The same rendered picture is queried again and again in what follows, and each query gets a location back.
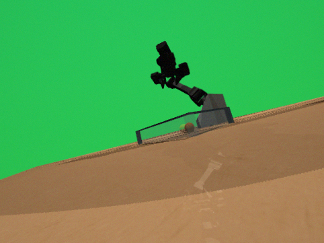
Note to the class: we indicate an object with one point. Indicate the low clear glass wall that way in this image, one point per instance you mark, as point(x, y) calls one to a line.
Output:
point(190, 125)

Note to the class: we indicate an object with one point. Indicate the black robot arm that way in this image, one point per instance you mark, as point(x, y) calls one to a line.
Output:
point(167, 58)

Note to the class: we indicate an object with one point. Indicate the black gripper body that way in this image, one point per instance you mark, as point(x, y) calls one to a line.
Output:
point(169, 71)

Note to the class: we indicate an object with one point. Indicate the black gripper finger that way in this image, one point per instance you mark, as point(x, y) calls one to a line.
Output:
point(160, 80)
point(179, 75)

